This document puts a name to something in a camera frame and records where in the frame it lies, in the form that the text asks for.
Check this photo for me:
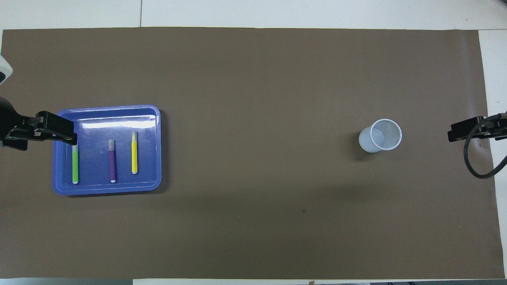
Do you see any translucent plastic cup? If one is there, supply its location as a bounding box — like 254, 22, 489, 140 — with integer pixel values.
358, 119, 402, 153

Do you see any brown table mat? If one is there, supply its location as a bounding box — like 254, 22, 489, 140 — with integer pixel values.
0, 27, 505, 279

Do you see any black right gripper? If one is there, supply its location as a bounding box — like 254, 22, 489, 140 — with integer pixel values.
448, 112, 507, 143

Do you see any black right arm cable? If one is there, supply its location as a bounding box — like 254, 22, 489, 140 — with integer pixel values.
463, 115, 507, 179

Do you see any purple marker pen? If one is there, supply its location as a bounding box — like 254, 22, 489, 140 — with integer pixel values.
109, 139, 117, 183

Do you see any blue plastic tray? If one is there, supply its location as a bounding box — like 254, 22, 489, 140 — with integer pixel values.
52, 104, 162, 196

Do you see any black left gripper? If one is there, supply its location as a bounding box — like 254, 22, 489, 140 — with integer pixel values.
0, 97, 78, 151

